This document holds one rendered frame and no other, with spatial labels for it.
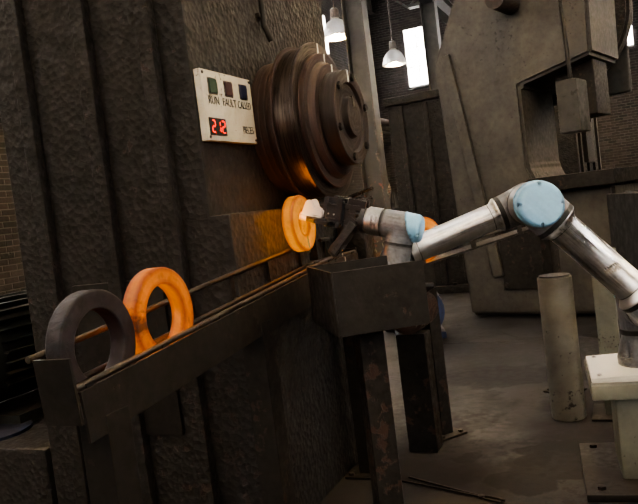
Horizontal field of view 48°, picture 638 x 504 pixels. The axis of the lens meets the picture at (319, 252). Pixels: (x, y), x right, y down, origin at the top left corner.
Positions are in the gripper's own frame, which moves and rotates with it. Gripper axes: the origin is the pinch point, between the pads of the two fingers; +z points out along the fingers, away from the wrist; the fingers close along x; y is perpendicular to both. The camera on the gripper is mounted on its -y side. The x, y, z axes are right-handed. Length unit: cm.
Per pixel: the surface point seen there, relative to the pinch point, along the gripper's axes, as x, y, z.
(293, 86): 0.1, 35.2, 5.7
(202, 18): 17, 49, 25
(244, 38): -4, 48, 25
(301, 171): -3.6, 12.3, 2.3
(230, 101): 12.6, 29.2, 17.7
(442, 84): -300, 61, 38
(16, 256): -477, -174, 581
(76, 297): 92, -6, -3
